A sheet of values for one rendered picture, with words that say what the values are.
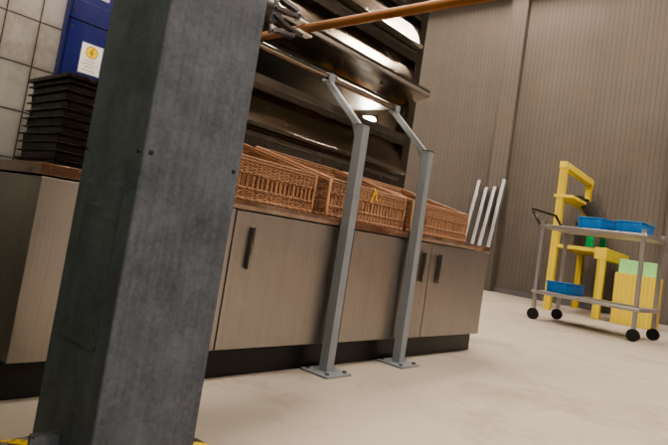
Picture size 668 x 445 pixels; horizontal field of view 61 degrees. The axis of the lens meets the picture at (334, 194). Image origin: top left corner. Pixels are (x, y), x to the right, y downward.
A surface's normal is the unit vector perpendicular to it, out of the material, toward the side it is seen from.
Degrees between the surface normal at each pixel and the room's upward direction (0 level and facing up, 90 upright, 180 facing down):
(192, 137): 90
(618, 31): 90
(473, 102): 90
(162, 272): 90
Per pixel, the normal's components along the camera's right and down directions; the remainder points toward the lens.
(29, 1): 0.75, 0.07
